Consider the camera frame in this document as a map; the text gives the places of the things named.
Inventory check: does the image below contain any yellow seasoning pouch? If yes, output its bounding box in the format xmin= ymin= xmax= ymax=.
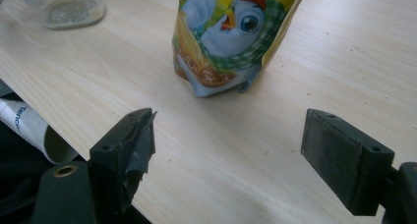
xmin=171 ymin=0 xmax=309 ymax=98

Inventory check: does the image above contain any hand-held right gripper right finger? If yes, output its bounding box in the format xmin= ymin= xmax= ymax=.
xmin=300 ymin=108 xmax=396 ymax=217

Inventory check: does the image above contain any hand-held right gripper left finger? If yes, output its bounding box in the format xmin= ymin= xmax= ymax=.
xmin=88 ymin=107 xmax=158 ymax=216

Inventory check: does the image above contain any white paper roll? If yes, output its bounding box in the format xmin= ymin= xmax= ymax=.
xmin=0 ymin=97 xmax=80 ymax=165

